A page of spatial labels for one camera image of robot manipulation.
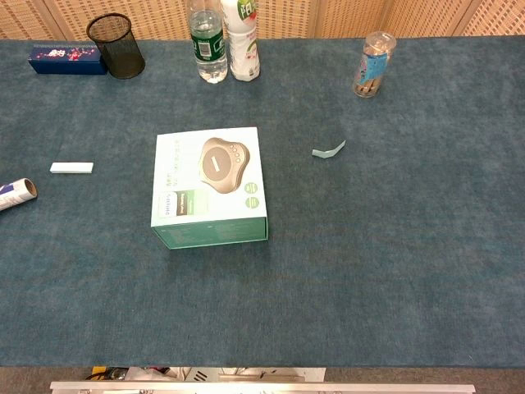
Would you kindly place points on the clear plastic snack jar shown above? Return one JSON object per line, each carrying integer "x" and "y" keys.
{"x": 371, "y": 65}

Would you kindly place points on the green paper product box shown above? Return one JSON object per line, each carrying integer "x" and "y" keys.
{"x": 213, "y": 221}

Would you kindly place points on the black mesh pen holder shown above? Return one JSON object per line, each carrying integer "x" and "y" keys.
{"x": 123, "y": 53}

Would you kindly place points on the white drink bottle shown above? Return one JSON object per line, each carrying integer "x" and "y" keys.
{"x": 245, "y": 53}

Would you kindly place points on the silver foil roll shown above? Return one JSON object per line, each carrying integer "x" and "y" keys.
{"x": 16, "y": 193}

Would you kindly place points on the blue felt table cloth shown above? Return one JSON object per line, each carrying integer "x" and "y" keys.
{"x": 369, "y": 246}

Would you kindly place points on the small light blue strip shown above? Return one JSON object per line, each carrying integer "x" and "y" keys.
{"x": 326, "y": 153}

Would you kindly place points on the white rectangular block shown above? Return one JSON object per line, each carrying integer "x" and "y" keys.
{"x": 71, "y": 168}

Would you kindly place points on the dark blue flower print box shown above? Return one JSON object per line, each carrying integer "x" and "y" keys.
{"x": 61, "y": 61}

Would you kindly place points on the clear water bottle green label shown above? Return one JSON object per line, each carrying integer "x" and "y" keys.
{"x": 209, "y": 49}

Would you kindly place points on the aluminium profile rail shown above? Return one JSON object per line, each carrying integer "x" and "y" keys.
{"x": 262, "y": 387}

